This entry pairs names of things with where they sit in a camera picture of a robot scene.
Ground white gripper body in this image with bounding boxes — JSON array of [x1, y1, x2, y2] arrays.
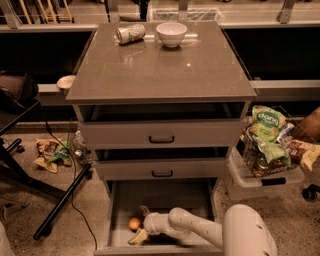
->
[[143, 212, 171, 235]]

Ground orange fruit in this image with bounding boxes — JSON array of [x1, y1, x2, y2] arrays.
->
[[128, 217, 141, 232]]

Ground person forearm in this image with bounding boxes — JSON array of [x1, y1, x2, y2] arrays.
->
[[292, 107, 320, 142]]

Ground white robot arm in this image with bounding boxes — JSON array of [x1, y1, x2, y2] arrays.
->
[[128, 204, 278, 256]]

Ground grey bottom drawer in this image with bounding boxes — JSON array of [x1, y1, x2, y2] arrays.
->
[[94, 178, 223, 256]]

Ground grey drawer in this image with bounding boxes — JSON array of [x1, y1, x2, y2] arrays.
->
[[94, 178, 223, 256], [79, 118, 243, 149], [95, 146, 229, 180]]

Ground grey middle drawer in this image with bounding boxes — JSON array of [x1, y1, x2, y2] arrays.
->
[[95, 146, 229, 180]]

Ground grey top drawer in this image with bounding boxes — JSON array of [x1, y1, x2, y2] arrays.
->
[[79, 118, 243, 149]]

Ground grey drawer cabinet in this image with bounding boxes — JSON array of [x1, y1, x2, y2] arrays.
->
[[65, 21, 257, 256]]

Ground clear plastic storage bin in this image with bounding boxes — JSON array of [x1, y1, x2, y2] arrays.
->
[[224, 148, 305, 201]]

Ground snack bags on floor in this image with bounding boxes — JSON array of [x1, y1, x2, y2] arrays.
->
[[34, 139, 72, 173]]

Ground green chip bag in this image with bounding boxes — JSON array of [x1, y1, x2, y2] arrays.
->
[[248, 105, 291, 166]]

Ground small white side bowl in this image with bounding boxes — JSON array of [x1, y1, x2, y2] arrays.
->
[[57, 75, 75, 90]]

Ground brown yellow snack bag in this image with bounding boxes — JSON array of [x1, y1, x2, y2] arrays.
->
[[283, 139, 320, 171]]

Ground green white soda can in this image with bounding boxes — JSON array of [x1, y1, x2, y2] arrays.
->
[[115, 24, 145, 45]]

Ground white ceramic bowl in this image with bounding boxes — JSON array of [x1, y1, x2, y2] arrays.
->
[[156, 22, 187, 47]]

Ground wooden chair legs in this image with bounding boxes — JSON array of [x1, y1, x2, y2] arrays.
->
[[17, 0, 75, 25]]

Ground left wire basket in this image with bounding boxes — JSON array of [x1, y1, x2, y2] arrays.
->
[[67, 118, 93, 166]]

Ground wire basket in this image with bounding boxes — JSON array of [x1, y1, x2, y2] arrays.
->
[[237, 106, 297, 177], [67, 118, 93, 166]]

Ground right wire basket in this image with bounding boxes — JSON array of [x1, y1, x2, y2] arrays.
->
[[237, 106, 297, 177]]

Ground black power cable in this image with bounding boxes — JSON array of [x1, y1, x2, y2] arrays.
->
[[38, 105, 99, 252]]

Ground white wire tray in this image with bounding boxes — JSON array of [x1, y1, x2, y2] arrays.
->
[[147, 8, 224, 22]]

